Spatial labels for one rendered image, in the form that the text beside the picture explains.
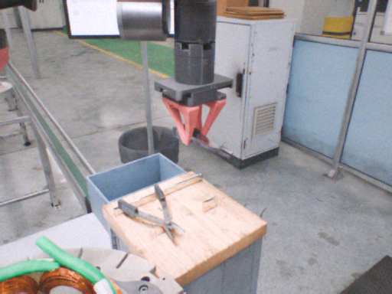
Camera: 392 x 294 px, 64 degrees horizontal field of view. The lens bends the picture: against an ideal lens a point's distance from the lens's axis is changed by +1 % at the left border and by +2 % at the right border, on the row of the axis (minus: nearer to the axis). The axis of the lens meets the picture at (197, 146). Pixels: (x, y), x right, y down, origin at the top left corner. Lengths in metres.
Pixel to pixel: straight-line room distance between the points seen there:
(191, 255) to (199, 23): 0.31
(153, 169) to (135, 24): 0.37
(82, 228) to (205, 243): 0.57
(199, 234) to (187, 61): 0.25
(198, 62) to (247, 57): 1.98
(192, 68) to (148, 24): 0.08
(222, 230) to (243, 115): 2.07
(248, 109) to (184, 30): 2.12
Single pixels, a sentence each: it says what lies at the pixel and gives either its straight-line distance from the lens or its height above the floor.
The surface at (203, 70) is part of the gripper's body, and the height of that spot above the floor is 1.29.
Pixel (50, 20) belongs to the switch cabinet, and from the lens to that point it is 13.84.
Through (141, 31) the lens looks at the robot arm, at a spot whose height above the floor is 1.34.
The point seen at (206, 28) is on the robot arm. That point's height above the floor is 1.35.
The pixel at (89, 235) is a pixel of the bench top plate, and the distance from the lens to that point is 0.96.
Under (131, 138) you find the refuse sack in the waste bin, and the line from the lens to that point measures 2.14.
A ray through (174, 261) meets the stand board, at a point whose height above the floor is 1.06.
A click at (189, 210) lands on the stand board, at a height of 1.06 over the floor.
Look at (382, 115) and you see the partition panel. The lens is 2.53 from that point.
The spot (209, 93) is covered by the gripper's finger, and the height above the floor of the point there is 1.26.
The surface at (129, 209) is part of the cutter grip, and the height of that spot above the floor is 1.09.
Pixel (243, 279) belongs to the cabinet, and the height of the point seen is 0.97.
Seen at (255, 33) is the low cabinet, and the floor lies 1.12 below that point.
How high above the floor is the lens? 1.39
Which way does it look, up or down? 26 degrees down
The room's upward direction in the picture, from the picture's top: straight up
